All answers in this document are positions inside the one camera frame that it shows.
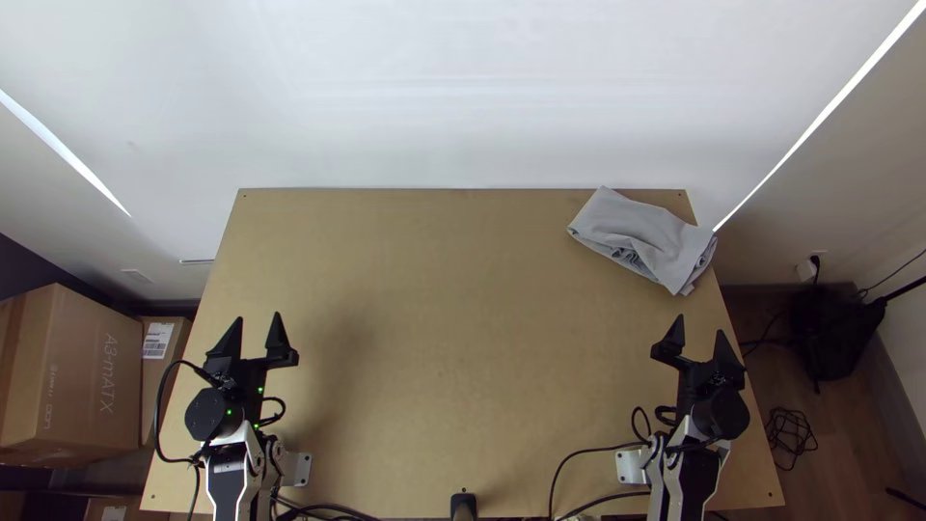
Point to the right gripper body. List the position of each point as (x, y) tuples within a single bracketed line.
[(694, 383)]

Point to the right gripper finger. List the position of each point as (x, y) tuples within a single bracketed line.
[(725, 362), (671, 344)]

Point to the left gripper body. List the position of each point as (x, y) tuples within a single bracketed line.
[(249, 380)]

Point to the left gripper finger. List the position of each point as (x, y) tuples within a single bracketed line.
[(230, 344), (278, 347)]

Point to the grey t-shirt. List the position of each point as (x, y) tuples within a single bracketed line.
[(644, 239)]

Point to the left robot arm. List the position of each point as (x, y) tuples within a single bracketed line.
[(231, 470)]

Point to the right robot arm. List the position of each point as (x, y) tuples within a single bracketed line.
[(687, 477)]

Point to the cardboard box with white label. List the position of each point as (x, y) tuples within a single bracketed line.
[(163, 391)]

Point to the black bag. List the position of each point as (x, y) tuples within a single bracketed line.
[(832, 333)]

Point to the large cardboard box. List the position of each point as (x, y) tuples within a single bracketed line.
[(65, 369)]

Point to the small cardboard box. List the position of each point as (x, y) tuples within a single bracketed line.
[(126, 510)]

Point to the white wall socket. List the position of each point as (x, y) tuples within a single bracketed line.
[(805, 269)]

